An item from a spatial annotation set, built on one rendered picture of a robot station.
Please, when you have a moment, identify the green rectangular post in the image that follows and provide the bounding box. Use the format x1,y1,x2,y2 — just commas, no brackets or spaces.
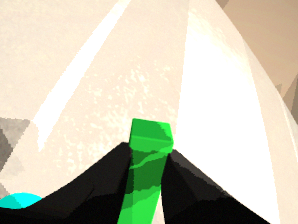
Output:
117,117,174,224

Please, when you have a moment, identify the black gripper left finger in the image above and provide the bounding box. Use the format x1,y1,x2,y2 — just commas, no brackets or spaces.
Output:
0,141,132,224

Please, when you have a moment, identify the cyan flat circle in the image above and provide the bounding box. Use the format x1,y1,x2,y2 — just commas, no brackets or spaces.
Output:
0,193,41,209

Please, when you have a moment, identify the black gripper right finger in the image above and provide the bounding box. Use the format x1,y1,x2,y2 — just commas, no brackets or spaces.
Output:
161,148,270,224

